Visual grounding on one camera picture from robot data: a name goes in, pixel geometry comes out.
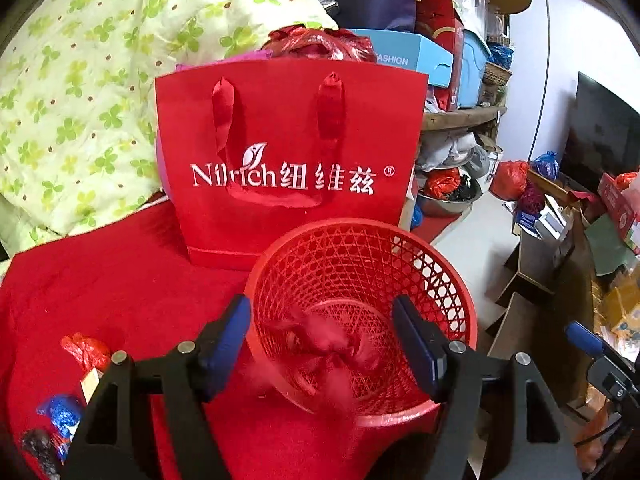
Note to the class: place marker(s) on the black television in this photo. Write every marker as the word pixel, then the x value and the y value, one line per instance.
pixel 602 138

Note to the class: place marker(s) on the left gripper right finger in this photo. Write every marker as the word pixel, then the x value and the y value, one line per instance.
pixel 527 437

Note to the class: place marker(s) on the green clover quilt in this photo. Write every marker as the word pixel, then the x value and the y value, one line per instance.
pixel 78 113

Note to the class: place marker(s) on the red gift box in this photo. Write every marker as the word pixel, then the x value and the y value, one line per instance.
pixel 438 20

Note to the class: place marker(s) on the red blanket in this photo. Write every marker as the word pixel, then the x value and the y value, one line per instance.
pixel 131 285

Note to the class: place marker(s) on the light blue shoe box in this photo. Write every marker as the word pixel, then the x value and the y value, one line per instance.
pixel 412 52

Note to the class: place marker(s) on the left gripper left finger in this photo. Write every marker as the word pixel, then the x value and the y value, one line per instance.
pixel 115 437

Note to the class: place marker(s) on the metal basin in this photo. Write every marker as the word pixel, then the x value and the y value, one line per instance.
pixel 460 201

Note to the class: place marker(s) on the red plastic bag on floor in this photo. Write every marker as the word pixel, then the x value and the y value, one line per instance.
pixel 510 180

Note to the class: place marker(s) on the red plastic mesh basket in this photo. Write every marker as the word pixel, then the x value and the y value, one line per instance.
pixel 349 271

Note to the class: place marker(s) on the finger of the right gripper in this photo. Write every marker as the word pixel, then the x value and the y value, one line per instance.
pixel 583 339

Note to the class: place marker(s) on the blue plastic storage bin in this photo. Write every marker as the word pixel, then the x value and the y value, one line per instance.
pixel 475 55

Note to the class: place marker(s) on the wooden shelf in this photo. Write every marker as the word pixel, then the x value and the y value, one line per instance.
pixel 462 118

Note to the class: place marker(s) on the red plastic trash bag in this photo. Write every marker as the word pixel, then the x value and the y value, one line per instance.
pixel 89 353

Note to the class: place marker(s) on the crumpled red foil bag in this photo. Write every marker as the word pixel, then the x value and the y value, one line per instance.
pixel 299 41

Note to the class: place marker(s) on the red wrapper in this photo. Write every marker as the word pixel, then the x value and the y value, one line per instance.
pixel 319 346

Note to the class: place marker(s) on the blue plastic trash bag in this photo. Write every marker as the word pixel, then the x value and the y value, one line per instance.
pixel 64 412

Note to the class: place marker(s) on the red Nilrich paper bag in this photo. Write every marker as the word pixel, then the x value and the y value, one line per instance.
pixel 255 149

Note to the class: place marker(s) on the black plastic trash bag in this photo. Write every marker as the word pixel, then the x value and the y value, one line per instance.
pixel 38 443

